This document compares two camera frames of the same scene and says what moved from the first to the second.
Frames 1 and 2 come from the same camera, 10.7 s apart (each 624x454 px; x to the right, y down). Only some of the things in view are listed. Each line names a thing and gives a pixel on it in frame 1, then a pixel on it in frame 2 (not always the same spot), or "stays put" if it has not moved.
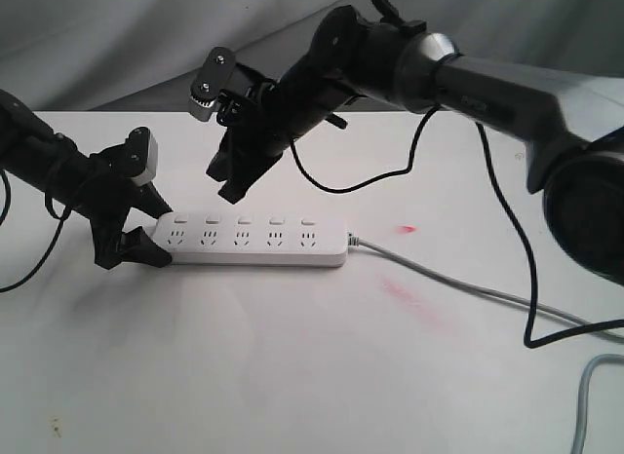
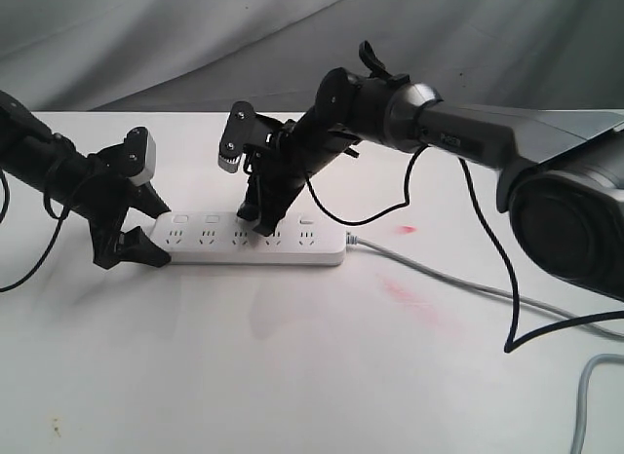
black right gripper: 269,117 → 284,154
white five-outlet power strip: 253,239 stays put
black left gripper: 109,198 stays put
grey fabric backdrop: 139,49 stays put
